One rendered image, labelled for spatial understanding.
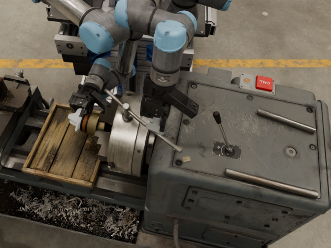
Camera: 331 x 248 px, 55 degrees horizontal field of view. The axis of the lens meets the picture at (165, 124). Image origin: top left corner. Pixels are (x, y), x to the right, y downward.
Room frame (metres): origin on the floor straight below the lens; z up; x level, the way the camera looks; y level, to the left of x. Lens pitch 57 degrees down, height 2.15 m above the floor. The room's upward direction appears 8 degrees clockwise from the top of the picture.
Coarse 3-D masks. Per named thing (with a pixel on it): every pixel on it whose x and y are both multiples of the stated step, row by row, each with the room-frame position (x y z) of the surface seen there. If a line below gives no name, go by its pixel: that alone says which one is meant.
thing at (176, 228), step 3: (174, 219) 0.39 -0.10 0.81; (177, 219) 0.39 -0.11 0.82; (180, 219) 0.39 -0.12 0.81; (174, 222) 0.38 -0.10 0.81; (177, 222) 0.38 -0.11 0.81; (174, 225) 0.37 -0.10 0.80; (177, 225) 0.37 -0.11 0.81; (174, 228) 0.35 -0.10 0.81; (177, 228) 0.36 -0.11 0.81; (174, 231) 0.34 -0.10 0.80; (177, 231) 0.35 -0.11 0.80; (174, 234) 0.33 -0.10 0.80; (177, 234) 0.34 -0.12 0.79; (174, 237) 0.32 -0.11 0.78; (177, 237) 0.33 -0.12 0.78; (174, 240) 0.32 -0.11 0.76; (177, 240) 0.32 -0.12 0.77; (177, 243) 0.31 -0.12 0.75; (177, 246) 0.30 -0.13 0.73
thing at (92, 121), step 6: (84, 114) 0.65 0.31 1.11; (90, 114) 0.66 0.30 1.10; (84, 120) 0.62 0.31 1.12; (90, 120) 0.63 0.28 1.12; (96, 120) 0.63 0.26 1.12; (84, 126) 0.60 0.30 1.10; (90, 126) 0.60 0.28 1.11; (96, 126) 0.60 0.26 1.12; (102, 126) 0.61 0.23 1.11; (84, 132) 0.60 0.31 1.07; (90, 132) 0.59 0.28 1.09
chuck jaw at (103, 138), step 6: (96, 132) 0.59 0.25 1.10; (102, 132) 0.59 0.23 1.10; (108, 132) 0.59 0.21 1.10; (96, 138) 0.57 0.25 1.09; (102, 138) 0.56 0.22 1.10; (108, 138) 0.57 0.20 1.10; (102, 144) 0.54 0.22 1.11; (102, 150) 0.51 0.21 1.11; (102, 156) 0.49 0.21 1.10; (108, 162) 0.47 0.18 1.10
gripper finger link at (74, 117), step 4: (80, 108) 0.68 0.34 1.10; (76, 112) 0.66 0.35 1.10; (68, 116) 0.64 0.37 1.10; (72, 116) 0.64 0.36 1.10; (76, 116) 0.65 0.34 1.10; (72, 120) 0.63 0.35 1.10; (76, 120) 0.63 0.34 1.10; (80, 120) 0.63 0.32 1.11; (76, 124) 0.61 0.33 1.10; (76, 128) 0.60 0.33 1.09
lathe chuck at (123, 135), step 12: (132, 96) 0.69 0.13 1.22; (120, 108) 0.62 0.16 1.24; (132, 108) 0.63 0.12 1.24; (120, 120) 0.58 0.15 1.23; (132, 120) 0.58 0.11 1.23; (120, 132) 0.54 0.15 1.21; (132, 132) 0.54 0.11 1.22; (108, 144) 0.50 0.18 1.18; (120, 144) 0.51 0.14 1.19; (132, 144) 0.51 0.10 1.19; (108, 156) 0.48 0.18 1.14; (120, 156) 0.48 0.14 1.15; (132, 156) 0.48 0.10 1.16; (108, 168) 0.47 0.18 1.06; (120, 168) 0.46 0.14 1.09
